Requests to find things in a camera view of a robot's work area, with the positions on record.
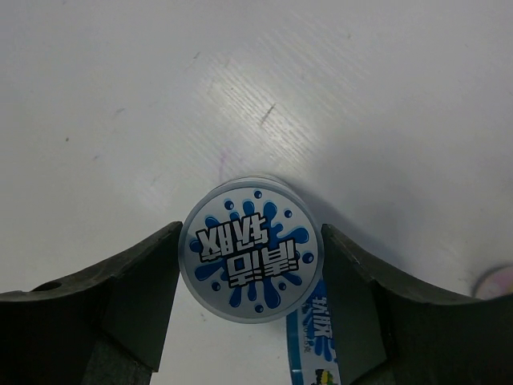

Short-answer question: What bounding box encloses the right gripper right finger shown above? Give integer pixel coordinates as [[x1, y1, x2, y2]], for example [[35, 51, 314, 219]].
[[321, 224, 512, 384]]

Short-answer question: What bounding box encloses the pink lid small bottle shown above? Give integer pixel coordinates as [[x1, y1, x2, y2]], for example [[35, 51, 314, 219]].
[[471, 262, 512, 300]]

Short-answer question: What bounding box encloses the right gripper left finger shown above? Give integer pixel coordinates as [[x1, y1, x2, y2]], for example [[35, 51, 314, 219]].
[[1, 221, 182, 384]]

